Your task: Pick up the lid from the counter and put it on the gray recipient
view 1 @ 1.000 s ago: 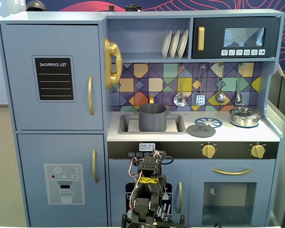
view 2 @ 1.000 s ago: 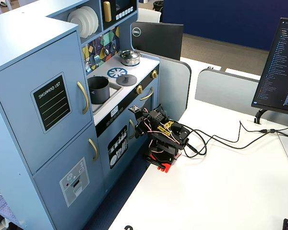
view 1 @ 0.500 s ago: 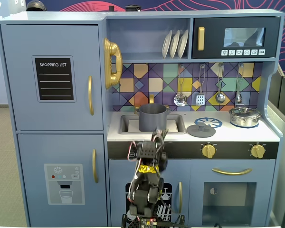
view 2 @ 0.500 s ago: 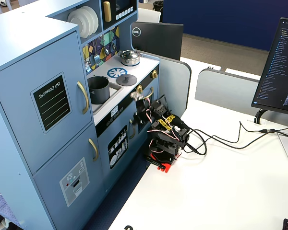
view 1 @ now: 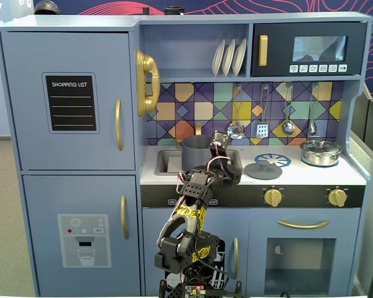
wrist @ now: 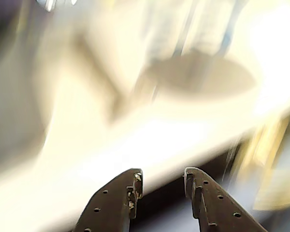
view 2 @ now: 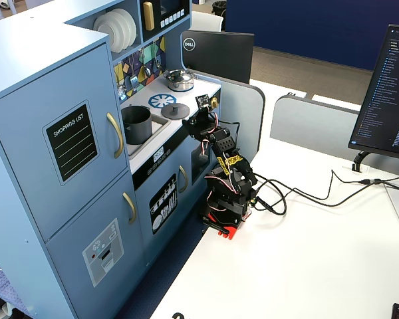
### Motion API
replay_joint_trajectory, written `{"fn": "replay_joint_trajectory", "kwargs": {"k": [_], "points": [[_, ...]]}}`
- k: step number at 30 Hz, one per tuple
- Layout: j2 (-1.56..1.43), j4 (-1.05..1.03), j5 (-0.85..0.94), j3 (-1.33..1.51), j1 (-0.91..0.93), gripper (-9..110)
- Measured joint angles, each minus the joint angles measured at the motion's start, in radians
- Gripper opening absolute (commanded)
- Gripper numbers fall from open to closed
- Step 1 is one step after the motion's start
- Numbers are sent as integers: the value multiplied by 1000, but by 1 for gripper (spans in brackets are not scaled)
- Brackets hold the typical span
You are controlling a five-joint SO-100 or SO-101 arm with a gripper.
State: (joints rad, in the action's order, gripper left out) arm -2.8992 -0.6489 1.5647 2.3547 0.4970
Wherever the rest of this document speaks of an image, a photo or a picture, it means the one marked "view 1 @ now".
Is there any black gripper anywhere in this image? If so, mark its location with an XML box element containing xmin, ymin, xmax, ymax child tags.
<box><xmin>201</xmin><ymin>157</ymin><xmax>242</xmax><ymax>185</ymax></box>

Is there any gray round lid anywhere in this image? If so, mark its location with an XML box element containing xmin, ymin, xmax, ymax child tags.
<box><xmin>244</xmin><ymin>161</ymin><xmax>283</xmax><ymax>180</ymax></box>

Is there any steel skimmer spoon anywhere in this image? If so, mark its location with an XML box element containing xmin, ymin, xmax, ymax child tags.
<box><xmin>227</xmin><ymin>84</ymin><xmax>246</xmax><ymax>140</ymax></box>

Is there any gold stove knob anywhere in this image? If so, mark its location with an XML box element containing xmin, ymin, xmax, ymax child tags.
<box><xmin>263</xmin><ymin>188</ymin><xmax>283</xmax><ymax>207</ymax></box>
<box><xmin>327</xmin><ymin>188</ymin><xmax>348</xmax><ymax>208</ymax></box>

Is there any gray plastic pot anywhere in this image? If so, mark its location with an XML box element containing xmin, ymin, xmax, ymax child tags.
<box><xmin>181</xmin><ymin>135</ymin><xmax>221</xmax><ymax>176</ymax></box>

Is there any steel slotted spatula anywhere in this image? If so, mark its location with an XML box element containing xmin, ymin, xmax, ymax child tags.
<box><xmin>256</xmin><ymin>83</ymin><xmax>270</xmax><ymax>139</ymax></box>

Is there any blue oven door with window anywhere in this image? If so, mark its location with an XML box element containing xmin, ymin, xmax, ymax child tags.
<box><xmin>247</xmin><ymin>208</ymin><xmax>361</xmax><ymax>296</ymax></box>

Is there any gold toy faucet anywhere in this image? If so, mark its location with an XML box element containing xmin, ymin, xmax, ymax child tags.
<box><xmin>174</xmin><ymin>123</ymin><xmax>203</xmax><ymax>150</ymax></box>

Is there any gray toy sink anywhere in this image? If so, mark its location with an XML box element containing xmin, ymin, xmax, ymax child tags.
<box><xmin>155</xmin><ymin>149</ymin><xmax>245</xmax><ymax>177</ymax></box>

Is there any steel ladle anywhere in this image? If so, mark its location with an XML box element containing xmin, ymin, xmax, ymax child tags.
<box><xmin>281</xmin><ymin>83</ymin><xmax>296</xmax><ymax>136</ymax></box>

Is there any small steel spoon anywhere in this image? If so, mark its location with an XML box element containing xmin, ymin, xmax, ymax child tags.
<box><xmin>307</xmin><ymin>82</ymin><xmax>320</xmax><ymax>135</ymax></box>

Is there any white toy plate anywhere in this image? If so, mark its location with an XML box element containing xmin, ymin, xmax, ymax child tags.
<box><xmin>221</xmin><ymin>38</ymin><xmax>236</xmax><ymax>78</ymax></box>
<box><xmin>211</xmin><ymin>38</ymin><xmax>226</xmax><ymax>78</ymax></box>
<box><xmin>231</xmin><ymin>38</ymin><xmax>247</xmax><ymax>77</ymax></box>

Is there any gold toy telephone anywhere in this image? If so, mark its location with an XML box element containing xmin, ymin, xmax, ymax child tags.
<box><xmin>135</xmin><ymin>49</ymin><xmax>161</xmax><ymax>118</ymax></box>

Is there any black microwave door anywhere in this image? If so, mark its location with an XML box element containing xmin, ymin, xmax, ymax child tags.
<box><xmin>251</xmin><ymin>22</ymin><xmax>368</xmax><ymax>78</ymax></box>

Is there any blue toy kitchen unit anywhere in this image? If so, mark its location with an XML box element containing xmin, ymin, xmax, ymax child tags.
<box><xmin>0</xmin><ymin>11</ymin><xmax>373</xmax><ymax>297</ymax></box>

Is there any gray water dispenser print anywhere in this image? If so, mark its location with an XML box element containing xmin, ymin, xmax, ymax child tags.
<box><xmin>57</xmin><ymin>213</ymin><xmax>112</xmax><ymax>268</ymax></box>

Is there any black cylinder object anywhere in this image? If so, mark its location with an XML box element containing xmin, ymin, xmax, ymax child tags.
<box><xmin>163</xmin><ymin>6</ymin><xmax>186</xmax><ymax>16</ymax></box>

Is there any black shopping list board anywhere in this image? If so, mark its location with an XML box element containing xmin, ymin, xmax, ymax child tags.
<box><xmin>42</xmin><ymin>72</ymin><xmax>100</xmax><ymax>134</ymax></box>

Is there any blue freezer door with dispenser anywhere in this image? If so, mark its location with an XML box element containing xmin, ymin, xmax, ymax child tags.
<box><xmin>22</xmin><ymin>174</ymin><xmax>142</xmax><ymax>297</ymax></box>

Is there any large blue fridge door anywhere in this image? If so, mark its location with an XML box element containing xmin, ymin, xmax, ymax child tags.
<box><xmin>0</xmin><ymin>30</ymin><xmax>136</xmax><ymax>171</ymax></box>

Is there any black helmet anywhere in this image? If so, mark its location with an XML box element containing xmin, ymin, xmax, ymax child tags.
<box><xmin>34</xmin><ymin>0</ymin><xmax>62</xmax><ymax>16</ymax></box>

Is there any small wrist camera board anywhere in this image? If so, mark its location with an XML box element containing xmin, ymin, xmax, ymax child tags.
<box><xmin>209</xmin><ymin>130</ymin><xmax>233</xmax><ymax>160</ymax></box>

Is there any red white servo cable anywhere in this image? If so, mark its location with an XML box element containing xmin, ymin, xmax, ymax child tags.
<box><xmin>175</xmin><ymin>142</ymin><xmax>233</xmax><ymax>196</ymax></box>

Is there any gold dishwasher handle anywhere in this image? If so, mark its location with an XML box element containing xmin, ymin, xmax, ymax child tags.
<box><xmin>233</xmin><ymin>237</ymin><xmax>239</xmax><ymax>280</ymax></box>

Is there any gold oven handle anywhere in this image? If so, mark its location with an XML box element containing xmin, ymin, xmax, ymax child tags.
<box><xmin>277</xmin><ymin>219</ymin><xmax>331</xmax><ymax>230</ymax></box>

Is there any black cable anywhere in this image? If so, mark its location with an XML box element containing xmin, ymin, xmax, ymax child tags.
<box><xmin>201</xmin><ymin>257</ymin><xmax>233</xmax><ymax>294</ymax></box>

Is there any short gold freezer handle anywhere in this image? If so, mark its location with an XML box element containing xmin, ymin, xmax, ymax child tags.
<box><xmin>120</xmin><ymin>194</ymin><xmax>130</xmax><ymax>240</ymax></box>

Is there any long gold fridge handle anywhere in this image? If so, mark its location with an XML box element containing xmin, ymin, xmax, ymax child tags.
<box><xmin>114</xmin><ymin>99</ymin><xmax>124</xmax><ymax>152</ymax></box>

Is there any gold microwave handle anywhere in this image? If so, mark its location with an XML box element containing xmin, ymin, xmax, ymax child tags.
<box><xmin>258</xmin><ymin>34</ymin><xmax>269</xmax><ymax>67</ymax></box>

